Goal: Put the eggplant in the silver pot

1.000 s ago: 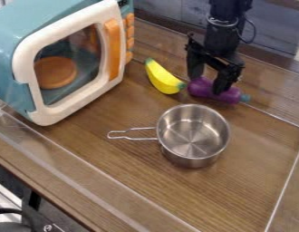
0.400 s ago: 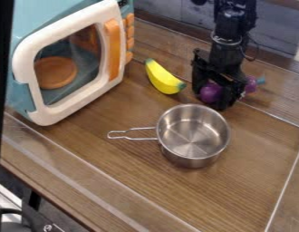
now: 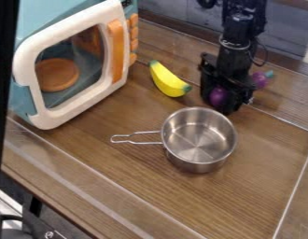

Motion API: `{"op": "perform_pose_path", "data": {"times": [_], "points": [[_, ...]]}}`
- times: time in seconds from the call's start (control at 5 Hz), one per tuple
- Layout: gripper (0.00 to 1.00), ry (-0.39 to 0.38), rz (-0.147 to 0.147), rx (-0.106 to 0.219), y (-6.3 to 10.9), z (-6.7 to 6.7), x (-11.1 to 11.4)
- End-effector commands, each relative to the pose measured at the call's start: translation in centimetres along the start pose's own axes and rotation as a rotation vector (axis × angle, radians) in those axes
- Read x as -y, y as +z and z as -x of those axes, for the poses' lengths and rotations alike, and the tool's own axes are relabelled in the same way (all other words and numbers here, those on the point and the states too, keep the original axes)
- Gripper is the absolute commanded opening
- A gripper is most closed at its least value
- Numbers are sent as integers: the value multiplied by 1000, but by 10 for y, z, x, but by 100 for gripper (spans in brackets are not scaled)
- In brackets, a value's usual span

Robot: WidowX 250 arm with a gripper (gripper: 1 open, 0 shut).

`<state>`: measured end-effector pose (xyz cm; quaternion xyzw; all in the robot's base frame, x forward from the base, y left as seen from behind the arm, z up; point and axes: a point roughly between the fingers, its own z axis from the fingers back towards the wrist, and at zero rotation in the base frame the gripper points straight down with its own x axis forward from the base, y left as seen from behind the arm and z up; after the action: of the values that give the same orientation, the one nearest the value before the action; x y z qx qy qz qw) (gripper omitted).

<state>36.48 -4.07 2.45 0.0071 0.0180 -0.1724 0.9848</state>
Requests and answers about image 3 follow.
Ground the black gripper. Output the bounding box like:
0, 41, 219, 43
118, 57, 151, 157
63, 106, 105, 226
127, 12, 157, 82
198, 52, 257, 115

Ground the purple toy eggplant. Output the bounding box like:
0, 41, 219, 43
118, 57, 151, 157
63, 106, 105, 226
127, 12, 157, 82
209, 70, 274, 109

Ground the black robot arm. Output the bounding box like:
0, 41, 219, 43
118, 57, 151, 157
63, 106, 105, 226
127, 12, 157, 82
197, 0, 267, 115

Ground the yellow toy banana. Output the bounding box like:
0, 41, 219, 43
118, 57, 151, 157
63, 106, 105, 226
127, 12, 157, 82
149, 60, 191, 97

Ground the blue toy microwave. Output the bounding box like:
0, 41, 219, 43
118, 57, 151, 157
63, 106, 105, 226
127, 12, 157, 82
9, 0, 139, 130

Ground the orange microwave turntable plate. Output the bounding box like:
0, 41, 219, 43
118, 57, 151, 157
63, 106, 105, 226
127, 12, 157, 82
34, 58, 79, 92

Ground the silver pot with handle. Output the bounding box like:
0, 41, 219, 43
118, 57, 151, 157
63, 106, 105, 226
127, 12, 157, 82
110, 106, 238, 174

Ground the black vertical post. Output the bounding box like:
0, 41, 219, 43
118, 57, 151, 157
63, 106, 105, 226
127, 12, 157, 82
0, 0, 19, 175

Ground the black cable at corner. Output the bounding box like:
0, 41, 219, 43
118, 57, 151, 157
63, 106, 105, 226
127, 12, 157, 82
0, 216, 35, 239

